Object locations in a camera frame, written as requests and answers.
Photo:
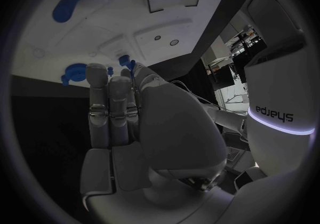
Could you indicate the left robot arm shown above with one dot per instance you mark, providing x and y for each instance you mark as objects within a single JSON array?
[{"x": 228, "y": 118}]

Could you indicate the small blue peg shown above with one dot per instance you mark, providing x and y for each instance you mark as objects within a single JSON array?
[{"x": 110, "y": 71}]

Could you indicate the blue block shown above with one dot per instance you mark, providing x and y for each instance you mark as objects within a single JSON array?
[{"x": 123, "y": 60}]

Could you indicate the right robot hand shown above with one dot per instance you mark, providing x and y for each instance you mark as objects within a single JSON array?
[{"x": 180, "y": 138}]

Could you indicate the blue long cylinder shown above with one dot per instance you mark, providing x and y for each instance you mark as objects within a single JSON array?
[{"x": 66, "y": 6}]

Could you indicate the blue gear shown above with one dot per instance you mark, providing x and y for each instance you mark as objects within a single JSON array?
[{"x": 75, "y": 73}]

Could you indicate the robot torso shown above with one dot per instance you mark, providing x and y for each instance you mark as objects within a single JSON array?
[{"x": 277, "y": 92}]

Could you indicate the thin blue peg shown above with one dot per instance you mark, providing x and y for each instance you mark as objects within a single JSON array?
[{"x": 132, "y": 68}]

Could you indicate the white task board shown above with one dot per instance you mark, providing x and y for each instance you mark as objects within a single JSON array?
[{"x": 120, "y": 18}]

